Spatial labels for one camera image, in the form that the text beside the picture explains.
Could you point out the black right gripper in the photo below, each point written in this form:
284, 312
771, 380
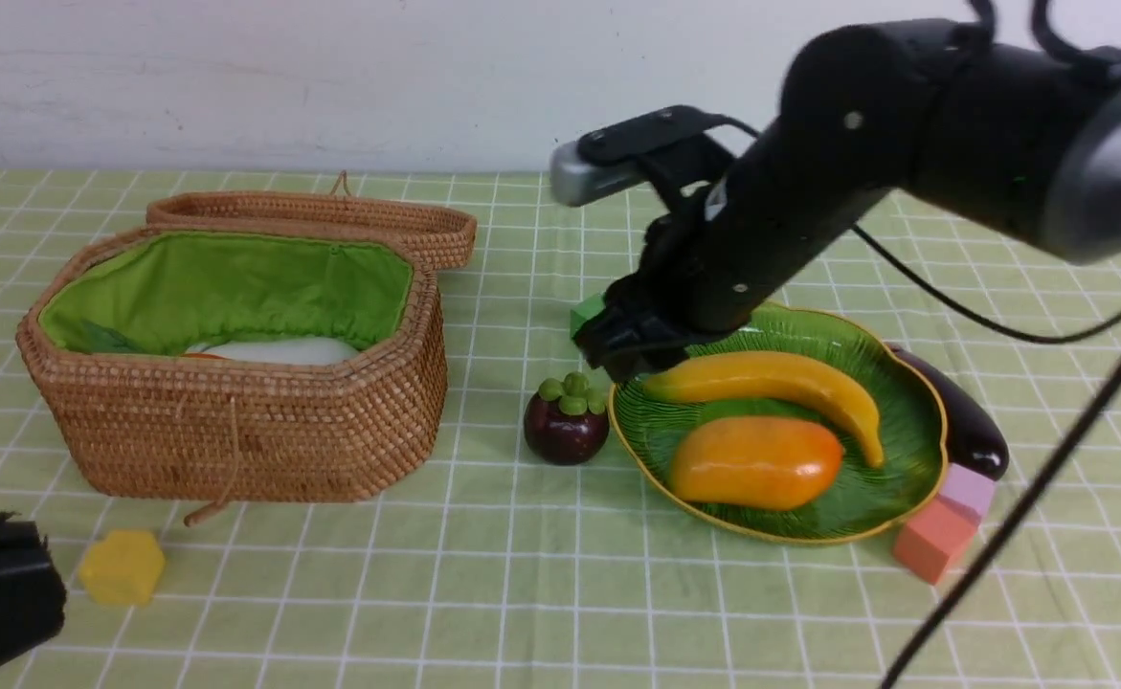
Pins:
781, 210

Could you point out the dark purple mangosteen toy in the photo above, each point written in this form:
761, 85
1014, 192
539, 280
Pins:
566, 421

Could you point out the yellow banana toy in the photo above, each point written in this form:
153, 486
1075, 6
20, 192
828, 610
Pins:
788, 377

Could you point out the orange mango toy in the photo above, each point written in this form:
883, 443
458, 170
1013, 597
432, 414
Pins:
770, 463

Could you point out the dark purple eggplant toy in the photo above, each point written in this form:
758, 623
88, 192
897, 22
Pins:
974, 440

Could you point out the white radish toy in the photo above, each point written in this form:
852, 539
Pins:
307, 351

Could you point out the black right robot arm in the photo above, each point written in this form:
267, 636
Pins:
1024, 143

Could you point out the green cube block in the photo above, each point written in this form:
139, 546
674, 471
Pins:
583, 311

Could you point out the green checkered tablecloth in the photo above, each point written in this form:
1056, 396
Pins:
1049, 615

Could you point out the green leaf-shaped glass plate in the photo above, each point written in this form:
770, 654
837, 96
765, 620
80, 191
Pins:
864, 501

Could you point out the light purple cube block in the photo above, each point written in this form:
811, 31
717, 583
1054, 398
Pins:
967, 493

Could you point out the salmon pink cube block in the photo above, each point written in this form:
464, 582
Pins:
933, 541

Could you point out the woven wicker basket green lining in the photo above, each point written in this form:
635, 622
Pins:
219, 430

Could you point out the yellow hexagonal block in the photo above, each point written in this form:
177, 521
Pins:
123, 569

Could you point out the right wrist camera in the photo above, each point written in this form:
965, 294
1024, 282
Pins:
669, 149

